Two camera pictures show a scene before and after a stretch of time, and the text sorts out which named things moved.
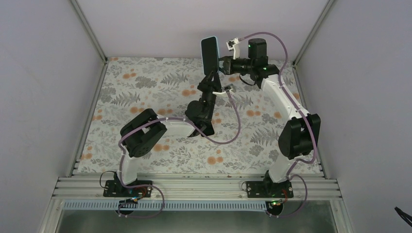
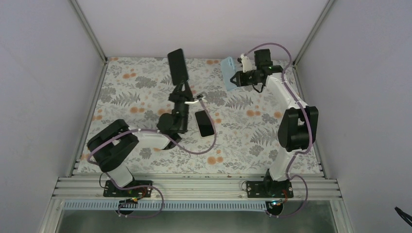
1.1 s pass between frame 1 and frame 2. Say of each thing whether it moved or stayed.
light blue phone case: moved
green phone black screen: moved
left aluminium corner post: stayed
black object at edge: stayed
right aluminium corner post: stayed
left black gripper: moved
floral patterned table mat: stayed
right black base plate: stayed
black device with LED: stayed
